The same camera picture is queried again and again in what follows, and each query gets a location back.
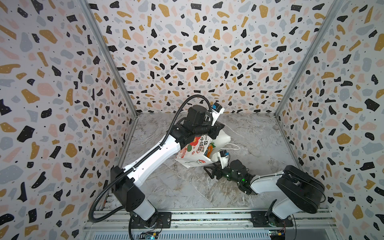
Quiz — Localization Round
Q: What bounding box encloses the white floral paper bag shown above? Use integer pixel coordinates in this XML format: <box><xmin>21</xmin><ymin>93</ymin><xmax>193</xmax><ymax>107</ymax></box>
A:
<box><xmin>175</xmin><ymin>130</ymin><xmax>240</xmax><ymax>168</ymax></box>

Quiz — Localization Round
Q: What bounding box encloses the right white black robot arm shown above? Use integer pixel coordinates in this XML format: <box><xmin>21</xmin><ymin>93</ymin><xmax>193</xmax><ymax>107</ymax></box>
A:
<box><xmin>204</xmin><ymin>160</ymin><xmax>327</xmax><ymax>227</ymax></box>

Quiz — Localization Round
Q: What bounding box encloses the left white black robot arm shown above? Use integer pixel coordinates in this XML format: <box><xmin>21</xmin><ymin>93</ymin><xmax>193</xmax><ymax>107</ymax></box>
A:
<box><xmin>111</xmin><ymin>103</ymin><xmax>231</xmax><ymax>222</ymax></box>

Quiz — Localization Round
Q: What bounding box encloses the orange snack packet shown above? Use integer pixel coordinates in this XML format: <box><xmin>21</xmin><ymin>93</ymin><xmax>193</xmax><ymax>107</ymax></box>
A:
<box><xmin>206</xmin><ymin>143</ymin><xmax>216</xmax><ymax>158</ymax></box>

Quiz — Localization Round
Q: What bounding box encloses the right small circuit board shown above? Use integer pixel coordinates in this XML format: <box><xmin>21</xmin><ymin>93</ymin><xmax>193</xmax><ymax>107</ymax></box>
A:
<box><xmin>269</xmin><ymin>231</ymin><xmax>286</xmax><ymax>240</ymax></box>

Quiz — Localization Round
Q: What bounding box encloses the small circuit board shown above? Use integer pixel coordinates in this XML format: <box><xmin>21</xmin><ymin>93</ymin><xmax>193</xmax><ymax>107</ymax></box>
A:
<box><xmin>139</xmin><ymin>232</ymin><xmax>159</xmax><ymax>240</ymax></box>
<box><xmin>269</xmin><ymin>231</ymin><xmax>286</xmax><ymax>240</ymax></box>

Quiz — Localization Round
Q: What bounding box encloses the left small circuit board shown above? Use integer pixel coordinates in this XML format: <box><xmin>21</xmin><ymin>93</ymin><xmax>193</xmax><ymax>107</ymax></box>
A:
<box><xmin>139</xmin><ymin>232</ymin><xmax>159</xmax><ymax>240</ymax></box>

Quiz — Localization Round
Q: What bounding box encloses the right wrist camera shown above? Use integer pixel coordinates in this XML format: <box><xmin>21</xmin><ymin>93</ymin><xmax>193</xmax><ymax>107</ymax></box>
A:
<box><xmin>218</xmin><ymin>150</ymin><xmax>230</xmax><ymax>169</ymax></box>

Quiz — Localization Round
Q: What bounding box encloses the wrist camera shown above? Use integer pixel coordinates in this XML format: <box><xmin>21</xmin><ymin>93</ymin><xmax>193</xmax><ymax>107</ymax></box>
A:
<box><xmin>218</xmin><ymin>150</ymin><xmax>230</xmax><ymax>169</ymax></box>
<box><xmin>211</xmin><ymin>103</ymin><xmax>225</xmax><ymax>126</ymax></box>

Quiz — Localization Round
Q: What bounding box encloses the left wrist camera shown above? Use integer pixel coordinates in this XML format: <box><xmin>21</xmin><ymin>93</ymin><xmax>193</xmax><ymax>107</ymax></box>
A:
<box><xmin>211</xmin><ymin>103</ymin><xmax>225</xmax><ymax>126</ymax></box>

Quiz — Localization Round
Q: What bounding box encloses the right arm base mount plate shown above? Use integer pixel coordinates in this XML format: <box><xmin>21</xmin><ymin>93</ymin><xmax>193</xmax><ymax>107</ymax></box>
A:
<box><xmin>250</xmin><ymin>211</ymin><xmax>294</xmax><ymax>228</ymax></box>

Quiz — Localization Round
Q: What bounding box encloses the black corrugated cable conduit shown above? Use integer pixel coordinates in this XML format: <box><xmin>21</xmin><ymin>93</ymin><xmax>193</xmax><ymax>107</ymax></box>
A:
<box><xmin>88</xmin><ymin>94</ymin><xmax>213</xmax><ymax>223</ymax></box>

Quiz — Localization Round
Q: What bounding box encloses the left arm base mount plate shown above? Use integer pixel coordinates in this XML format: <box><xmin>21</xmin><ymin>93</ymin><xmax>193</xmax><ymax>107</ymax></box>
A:
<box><xmin>130</xmin><ymin>212</ymin><xmax>172</xmax><ymax>229</ymax></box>

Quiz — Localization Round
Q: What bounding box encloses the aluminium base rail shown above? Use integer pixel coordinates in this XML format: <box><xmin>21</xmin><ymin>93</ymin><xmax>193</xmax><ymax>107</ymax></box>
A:
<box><xmin>80</xmin><ymin>208</ymin><xmax>343</xmax><ymax>240</ymax></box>

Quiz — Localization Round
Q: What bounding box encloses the left corner aluminium post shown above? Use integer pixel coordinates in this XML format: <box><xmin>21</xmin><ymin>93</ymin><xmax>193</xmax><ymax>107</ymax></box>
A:
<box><xmin>78</xmin><ymin>1</ymin><xmax>138</xmax><ymax>119</ymax></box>

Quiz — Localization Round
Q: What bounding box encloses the corner aluminium post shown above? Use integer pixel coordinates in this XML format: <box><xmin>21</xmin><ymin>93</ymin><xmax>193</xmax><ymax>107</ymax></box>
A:
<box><xmin>78</xmin><ymin>1</ymin><xmax>138</xmax><ymax>119</ymax></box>
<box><xmin>274</xmin><ymin>0</ymin><xmax>343</xmax><ymax>119</ymax></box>

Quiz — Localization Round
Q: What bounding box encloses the right corner aluminium post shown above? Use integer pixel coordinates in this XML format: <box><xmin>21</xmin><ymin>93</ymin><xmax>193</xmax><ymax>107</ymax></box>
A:
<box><xmin>274</xmin><ymin>0</ymin><xmax>343</xmax><ymax>119</ymax></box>

